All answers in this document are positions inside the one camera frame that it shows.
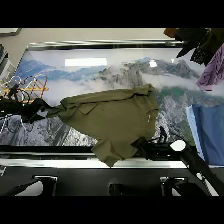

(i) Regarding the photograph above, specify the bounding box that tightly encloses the dark green garment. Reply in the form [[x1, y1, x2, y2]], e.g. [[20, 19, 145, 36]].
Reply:
[[190, 27, 224, 67]]

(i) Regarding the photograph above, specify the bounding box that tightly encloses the black garment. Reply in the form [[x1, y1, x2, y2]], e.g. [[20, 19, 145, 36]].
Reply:
[[174, 27, 212, 58]]

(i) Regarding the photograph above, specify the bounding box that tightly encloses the blue garment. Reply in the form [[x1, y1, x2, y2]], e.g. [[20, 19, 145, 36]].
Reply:
[[185, 103, 224, 167]]

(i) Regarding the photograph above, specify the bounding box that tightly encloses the olive green polo shirt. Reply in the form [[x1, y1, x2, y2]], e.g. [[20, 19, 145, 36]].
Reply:
[[45, 83, 160, 168]]

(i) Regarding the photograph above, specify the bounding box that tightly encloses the silver frame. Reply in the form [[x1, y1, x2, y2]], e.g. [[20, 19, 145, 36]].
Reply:
[[0, 151, 224, 197]]

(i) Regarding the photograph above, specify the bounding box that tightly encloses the orange brown garment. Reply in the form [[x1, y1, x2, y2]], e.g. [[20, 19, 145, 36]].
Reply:
[[163, 27, 178, 38]]

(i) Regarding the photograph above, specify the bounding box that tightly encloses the purple garment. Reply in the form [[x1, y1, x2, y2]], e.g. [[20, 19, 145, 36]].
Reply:
[[196, 43, 224, 92]]

